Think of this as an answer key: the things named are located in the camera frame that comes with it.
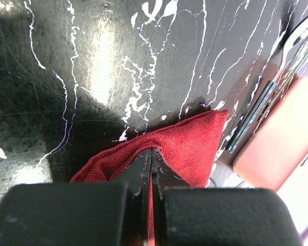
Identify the pink divided organizer tray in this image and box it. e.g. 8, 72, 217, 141
230, 77, 308, 245

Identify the dark red cloth napkin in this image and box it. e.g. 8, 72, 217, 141
58, 110, 228, 245

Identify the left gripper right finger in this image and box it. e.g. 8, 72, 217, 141
151, 149, 302, 245

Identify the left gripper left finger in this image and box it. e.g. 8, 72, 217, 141
0, 149, 151, 245

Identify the silver spoon patterned handle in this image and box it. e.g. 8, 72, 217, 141
254, 15, 308, 108

